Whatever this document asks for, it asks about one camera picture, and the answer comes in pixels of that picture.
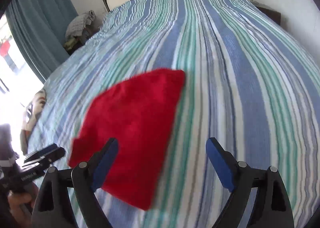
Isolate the red knit sweater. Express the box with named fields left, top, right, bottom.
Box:
left=68, top=68, right=185, bottom=210

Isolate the pile of clothes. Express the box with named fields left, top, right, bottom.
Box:
left=63, top=10, right=96, bottom=52

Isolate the person's left hand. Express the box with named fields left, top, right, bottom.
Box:
left=8, top=191, right=35, bottom=227

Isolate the patterned cushion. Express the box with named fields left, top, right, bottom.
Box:
left=20, top=88, right=46, bottom=155

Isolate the window with railing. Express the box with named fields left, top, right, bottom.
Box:
left=0, top=15, right=43, bottom=155

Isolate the striped blue green bedspread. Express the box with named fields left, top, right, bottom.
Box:
left=28, top=0, right=319, bottom=227

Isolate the teal curtain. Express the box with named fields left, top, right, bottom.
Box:
left=5, top=0, right=78, bottom=82

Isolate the dark wooden nightstand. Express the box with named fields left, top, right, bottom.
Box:
left=250, top=0, right=281, bottom=26

